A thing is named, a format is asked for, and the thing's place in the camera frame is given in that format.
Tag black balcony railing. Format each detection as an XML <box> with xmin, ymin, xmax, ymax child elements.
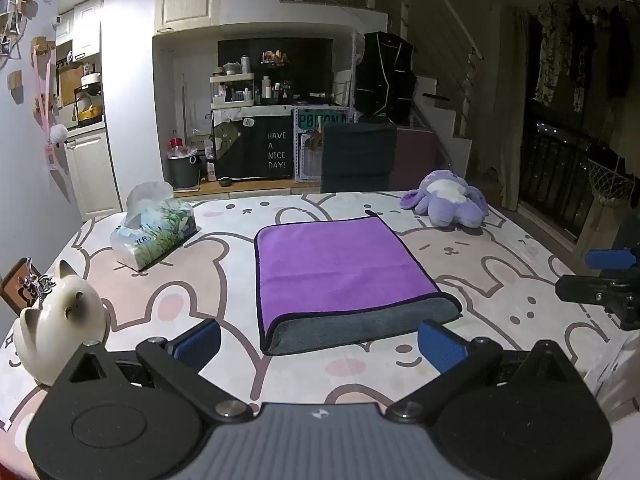
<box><xmin>520</xmin><ymin>125</ymin><xmax>626</xmax><ymax>241</ymax></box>

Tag green floral tissue box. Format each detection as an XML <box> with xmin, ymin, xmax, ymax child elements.
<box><xmin>109</xmin><ymin>180</ymin><xmax>198</xmax><ymax>274</ymax></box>

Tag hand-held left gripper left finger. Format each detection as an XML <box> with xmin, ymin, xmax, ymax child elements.
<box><xmin>54</xmin><ymin>318</ymin><xmax>254</xmax><ymax>424</ymax></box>

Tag beige curtain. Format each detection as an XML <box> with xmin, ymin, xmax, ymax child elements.
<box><xmin>492</xmin><ymin>7</ymin><xmax>532</xmax><ymax>211</ymax></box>

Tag white cat-shaped ceramic figure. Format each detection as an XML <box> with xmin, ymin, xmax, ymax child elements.
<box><xmin>13</xmin><ymin>259</ymin><xmax>108</xmax><ymax>387</ymax></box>

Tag hanging dark clothes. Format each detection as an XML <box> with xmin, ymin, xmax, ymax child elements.
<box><xmin>533</xmin><ymin>0</ymin><xmax>636</xmax><ymax>114</ymax></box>

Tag purple and grey towel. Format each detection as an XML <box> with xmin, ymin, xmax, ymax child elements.
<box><xmin>254</xmin><ymin>215</ymin><xmax>463</xmax><ymax>357</ymax></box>

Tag black vest with white trim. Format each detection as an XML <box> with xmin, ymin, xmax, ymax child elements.
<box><xmin>354</xmin><ymin>31</ymin><xmax>418</xmax><ymax>124</ymax></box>

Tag bunny printed blanket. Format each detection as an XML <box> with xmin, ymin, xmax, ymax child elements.
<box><xmin>0</xmin><ymin>191</ymin><xmax>632</xmax><ymax>435</ymax></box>

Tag white kitchen cabinet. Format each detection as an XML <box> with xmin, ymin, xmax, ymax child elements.
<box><xmin>64</xmin><ymin>127</ymin><xmax>123</xmax><ymax>221</ymax></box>

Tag grey bin with red lid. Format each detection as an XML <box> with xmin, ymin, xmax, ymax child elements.
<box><xmin>166</xmin><ymin>137</ymin><xmax>203</xmax><ymax>190</ymax></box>

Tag metal key ring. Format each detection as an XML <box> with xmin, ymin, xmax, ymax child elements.
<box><xmin>20</xmin><ymin>273</ymin><xmax>55</xmax><ymax>304</ymax></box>

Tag black framed yellow kettle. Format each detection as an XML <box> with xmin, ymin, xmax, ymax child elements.
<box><xmin>73</xmin><ymin>83</ymin><xmax>104</xmax><ymax>127</ymax></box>

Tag staircase with wire railing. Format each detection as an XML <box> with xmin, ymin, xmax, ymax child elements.
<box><xmin>400</xmin><ymin>0</ymin><xmax>488</xmax><ymax>141</ymax></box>

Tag brown card holder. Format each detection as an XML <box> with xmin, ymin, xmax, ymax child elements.
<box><xmin>1</xmin><ymin>258</ymin><xmax>43</xmax><ymax>318</ymax></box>

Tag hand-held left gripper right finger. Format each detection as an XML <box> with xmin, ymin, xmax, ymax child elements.
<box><xmin>387</xmin><ymin>319</ymin><xmax>584</xmax><ymax>423</ymax></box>

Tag white tiered shelf rack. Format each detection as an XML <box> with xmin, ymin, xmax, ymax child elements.
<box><xmin>209</xmin><ymin>71</ymin><xmax>259</xmax><ymax>110</ymax></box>

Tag teal lettered sign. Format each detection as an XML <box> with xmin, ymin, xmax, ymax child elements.
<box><xmin>293</xmin><ymin>106</ymin><xmax>349</xmax><ymax>133</ymax></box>

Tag purple plush toy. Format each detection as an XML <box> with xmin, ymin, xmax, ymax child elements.
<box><xmin>400</xmin><ymin>170</ymin><xmax>490</xmax><ymax>229</ymax></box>

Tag black cabinet with white lettering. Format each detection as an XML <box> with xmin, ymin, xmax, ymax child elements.
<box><xmin>212</xmin><ymin>112</ymin><xmax>295</xmax><ymax>182</ymax></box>

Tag pink lanyard with white pompom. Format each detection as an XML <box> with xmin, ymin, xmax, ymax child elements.
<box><xmin>31</xmin><ymin>37</ymin><xmax>70</xmax><ymax>171</ymax></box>

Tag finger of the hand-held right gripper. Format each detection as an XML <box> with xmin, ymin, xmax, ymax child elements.
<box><xmin>555</xmin><ymin>271</ymin><xmax>640</xmax><ymax>332</ymax></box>
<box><xmin>584</xmin><ymin>248</ymin><xmax>640</xmax><ymax>272</ymax></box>

